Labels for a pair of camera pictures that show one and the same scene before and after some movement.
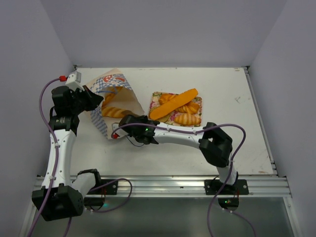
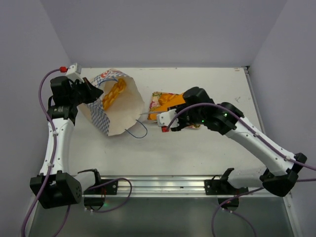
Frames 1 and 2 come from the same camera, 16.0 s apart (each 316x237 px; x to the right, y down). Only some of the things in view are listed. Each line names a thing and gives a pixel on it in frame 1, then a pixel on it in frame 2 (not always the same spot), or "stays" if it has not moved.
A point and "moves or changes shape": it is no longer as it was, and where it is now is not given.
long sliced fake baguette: x=167 y=107 stays
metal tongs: x=128 y=112 to x=151 y=112
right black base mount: x=213 y=187 stays
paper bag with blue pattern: x=127 y=100 moves or changes shape
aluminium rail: x=158 y=185 stays
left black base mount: x=112 y=189 stays
